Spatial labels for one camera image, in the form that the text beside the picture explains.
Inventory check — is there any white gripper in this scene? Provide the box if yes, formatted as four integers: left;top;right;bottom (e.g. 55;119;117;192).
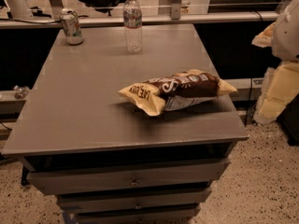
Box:
251;0;299;124

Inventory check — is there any yellow brown chip bag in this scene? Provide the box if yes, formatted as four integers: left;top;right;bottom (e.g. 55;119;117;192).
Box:
119;69;237;117

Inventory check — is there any clear plastic water bottle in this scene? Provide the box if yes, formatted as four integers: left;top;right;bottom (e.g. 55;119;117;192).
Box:
122;0;142;53

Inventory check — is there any bottom grey drawer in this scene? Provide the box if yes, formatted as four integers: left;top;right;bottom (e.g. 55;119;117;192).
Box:
76;203;200;224

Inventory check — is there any grey drawer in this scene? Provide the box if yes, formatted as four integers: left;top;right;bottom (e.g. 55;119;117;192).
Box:
27;158;230;195
76;203;200;224
58;187;211;214

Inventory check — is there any grey drawer cabinet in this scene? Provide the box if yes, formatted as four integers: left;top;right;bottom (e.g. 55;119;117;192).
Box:
1;23;249;224

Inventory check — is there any green white soda can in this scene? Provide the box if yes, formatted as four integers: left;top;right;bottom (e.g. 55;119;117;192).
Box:
60;8;84;45

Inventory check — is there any top grey drawer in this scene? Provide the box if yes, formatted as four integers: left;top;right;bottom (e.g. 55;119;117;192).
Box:
27;158;230;195

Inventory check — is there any middle grey drawer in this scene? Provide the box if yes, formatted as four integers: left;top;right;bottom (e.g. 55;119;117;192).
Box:
58;187;211;214

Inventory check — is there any crumpled foil wrapper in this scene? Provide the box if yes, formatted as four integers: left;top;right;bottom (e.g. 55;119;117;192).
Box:
13;85;30;99

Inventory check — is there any grey metal rail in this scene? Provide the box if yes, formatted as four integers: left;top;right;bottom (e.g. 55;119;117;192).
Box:
0;11;278;29

